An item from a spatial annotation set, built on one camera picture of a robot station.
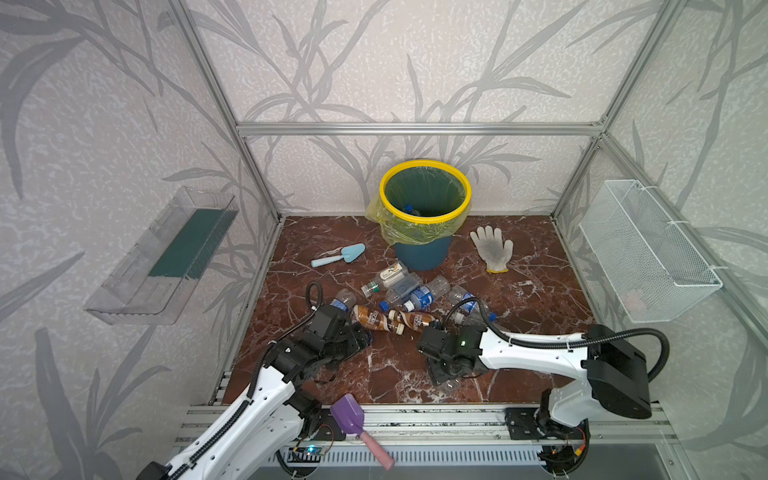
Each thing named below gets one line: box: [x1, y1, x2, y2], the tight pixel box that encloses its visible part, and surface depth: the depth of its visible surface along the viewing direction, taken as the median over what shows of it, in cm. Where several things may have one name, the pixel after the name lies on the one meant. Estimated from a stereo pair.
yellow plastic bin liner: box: [365, 160, 472, 245], surface depth 93 cm
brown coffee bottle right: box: [396, 310, 436, 335], surface depth 90 cm
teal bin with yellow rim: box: [379, 159, 472, 271], surface depth 98 cm
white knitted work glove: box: [470, 225, 514, 274], surface depth 114 cm
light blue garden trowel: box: [311, 243, 366, 268], surface depth 110 cm
